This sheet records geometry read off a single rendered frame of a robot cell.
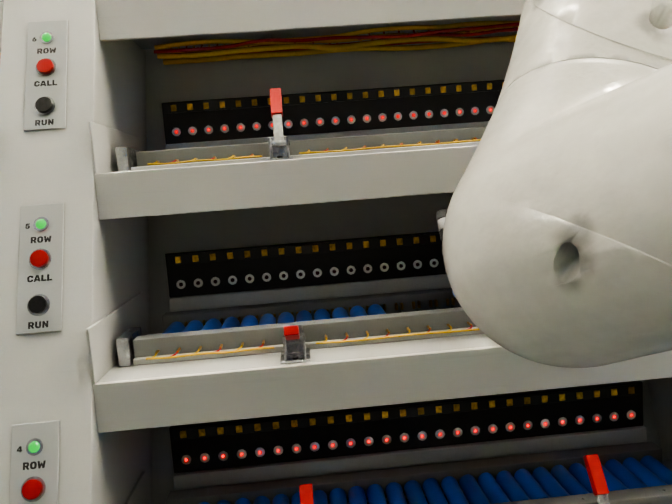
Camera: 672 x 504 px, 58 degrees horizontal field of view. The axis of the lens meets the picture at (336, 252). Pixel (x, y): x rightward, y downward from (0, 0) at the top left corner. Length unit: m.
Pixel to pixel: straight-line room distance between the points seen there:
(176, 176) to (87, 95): 0.13
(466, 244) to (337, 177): 0.37
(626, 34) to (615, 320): 0.12
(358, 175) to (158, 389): 0.28
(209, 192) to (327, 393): 0.22
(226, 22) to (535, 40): 0.45
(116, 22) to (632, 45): 0.55
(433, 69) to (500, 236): 0.68
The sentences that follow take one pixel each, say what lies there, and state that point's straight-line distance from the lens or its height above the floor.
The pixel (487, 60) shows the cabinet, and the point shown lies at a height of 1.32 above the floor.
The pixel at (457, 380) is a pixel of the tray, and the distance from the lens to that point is 0.58.
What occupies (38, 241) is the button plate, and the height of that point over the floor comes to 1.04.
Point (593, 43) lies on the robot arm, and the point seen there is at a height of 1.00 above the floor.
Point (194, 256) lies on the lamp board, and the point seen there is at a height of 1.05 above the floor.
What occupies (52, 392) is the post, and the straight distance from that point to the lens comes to 0.60.
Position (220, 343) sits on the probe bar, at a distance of 0.61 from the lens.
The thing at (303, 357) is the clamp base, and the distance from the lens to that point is 0.56.
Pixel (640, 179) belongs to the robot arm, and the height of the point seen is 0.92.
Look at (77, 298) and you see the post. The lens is 0.61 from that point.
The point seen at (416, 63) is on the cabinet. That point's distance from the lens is 0.90.
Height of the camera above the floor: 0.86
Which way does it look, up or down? 15 degrees up
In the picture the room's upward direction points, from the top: 6 degrees counter-clockwise
